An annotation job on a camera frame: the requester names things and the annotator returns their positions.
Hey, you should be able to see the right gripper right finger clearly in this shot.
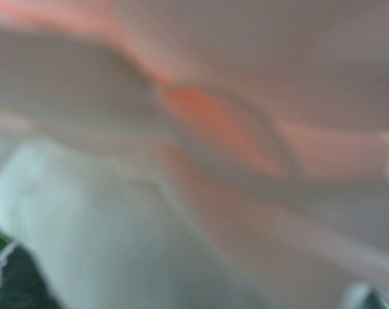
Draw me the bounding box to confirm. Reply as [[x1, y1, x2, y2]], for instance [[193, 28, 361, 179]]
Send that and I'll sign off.
[[341, 283, 389, 309]]

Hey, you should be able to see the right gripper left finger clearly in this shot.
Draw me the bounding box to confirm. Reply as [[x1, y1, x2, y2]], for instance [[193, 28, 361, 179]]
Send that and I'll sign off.
[[0, 242, 60, 309]]

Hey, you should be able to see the double pink rose stem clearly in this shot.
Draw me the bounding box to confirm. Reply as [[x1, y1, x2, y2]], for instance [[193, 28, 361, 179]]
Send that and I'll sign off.
[[0, 1, 389, 308]]

